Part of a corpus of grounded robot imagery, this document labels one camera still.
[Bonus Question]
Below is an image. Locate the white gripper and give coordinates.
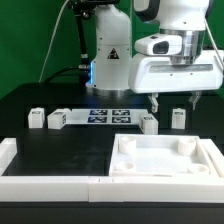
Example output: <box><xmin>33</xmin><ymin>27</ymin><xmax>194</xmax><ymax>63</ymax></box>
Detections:
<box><xmin>129</xmin><ymin>53</ymin><xmax>223</xmax><ymax>113</ymax></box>

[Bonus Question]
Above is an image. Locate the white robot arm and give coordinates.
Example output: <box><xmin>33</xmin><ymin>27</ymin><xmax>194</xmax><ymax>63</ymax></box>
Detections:
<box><xmin>86</xmin><ymin>0</ymin><xmax>224</xmax><ymax>112</ymax></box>

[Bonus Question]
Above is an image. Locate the white sheet with markers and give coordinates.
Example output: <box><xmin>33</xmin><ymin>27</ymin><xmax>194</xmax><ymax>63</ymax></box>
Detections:
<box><xmin>66</xmin><ymin>109</ymin><xmax>147</xmax><ymax>125</ymax></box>

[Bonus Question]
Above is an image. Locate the white U-shaped obstacle fence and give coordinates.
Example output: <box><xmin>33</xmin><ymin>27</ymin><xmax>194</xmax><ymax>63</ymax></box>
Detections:
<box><xmin>0</xmin><ymin>138</ymin><xmax>224</xmax><ymax>203</ymax></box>

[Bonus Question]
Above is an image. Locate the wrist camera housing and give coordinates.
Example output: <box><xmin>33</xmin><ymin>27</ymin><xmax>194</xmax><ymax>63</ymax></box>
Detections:
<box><xmin>135</xmin><ymin>33</ymin><xmax>182</xmax><ymax>56</ymax></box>

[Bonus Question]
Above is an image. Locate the black cable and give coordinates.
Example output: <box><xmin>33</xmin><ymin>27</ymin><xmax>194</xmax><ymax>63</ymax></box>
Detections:
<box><xmin>43</xmin><ymin>64</ymin><xmax>92</xmax><ymax>84</ymax></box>

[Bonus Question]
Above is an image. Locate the black camera stand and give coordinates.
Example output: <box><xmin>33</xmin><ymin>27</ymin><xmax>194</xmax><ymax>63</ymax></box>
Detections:
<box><xmin>67</xmin><ymin>0</ymin><xmax>120</xmax><ymax>64</ymax></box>

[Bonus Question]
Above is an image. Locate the white cable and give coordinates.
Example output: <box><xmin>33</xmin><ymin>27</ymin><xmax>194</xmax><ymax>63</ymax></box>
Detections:
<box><xmin>38</xmin><ymin>0</ymin><xmax>72</xmax><ymax>84</ymax></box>

